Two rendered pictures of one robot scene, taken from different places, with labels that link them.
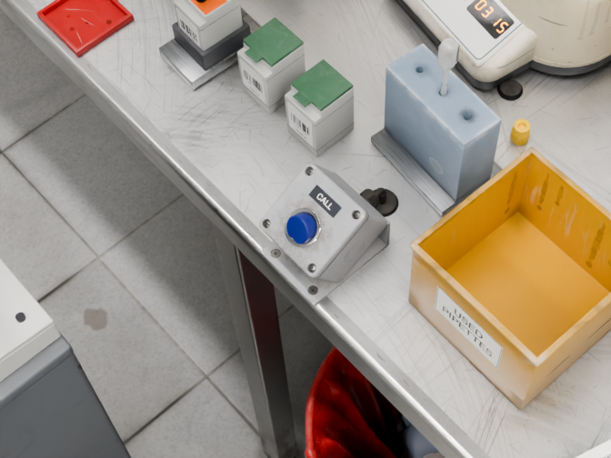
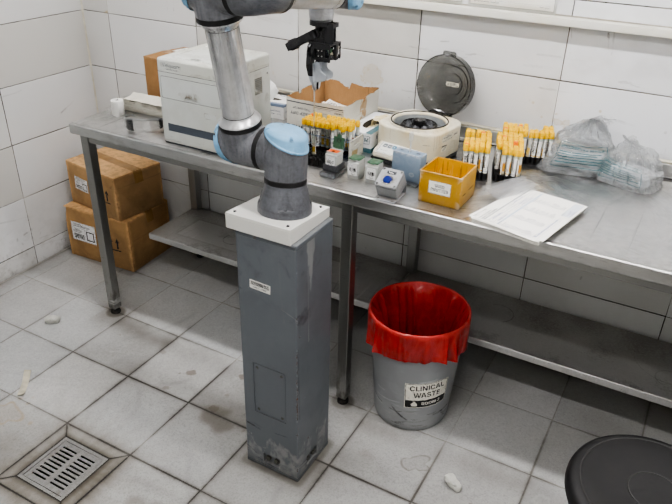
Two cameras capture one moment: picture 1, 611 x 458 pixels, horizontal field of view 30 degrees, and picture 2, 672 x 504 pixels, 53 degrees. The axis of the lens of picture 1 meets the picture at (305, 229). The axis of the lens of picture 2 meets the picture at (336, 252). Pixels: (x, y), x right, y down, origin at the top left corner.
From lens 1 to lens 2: 1.49 m
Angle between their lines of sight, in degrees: 35
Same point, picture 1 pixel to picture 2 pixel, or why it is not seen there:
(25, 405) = (323, 237)
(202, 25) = (336, 156)
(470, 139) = (422, 156)
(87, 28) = not seen: hidden behind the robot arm
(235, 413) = not seen: hidden behind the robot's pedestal
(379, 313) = (411, 202)
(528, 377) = (460, 189)
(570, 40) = (431, 151)
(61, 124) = (201, 324)
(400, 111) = (397, 163)
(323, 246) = (395, 181)
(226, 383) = not seen: hidden behind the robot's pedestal
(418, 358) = (427, 207)
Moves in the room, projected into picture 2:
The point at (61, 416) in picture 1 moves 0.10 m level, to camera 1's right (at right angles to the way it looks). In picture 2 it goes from (326, 253) to (357, 247)
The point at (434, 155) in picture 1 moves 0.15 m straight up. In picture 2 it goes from (410, 171) to (414, 125)
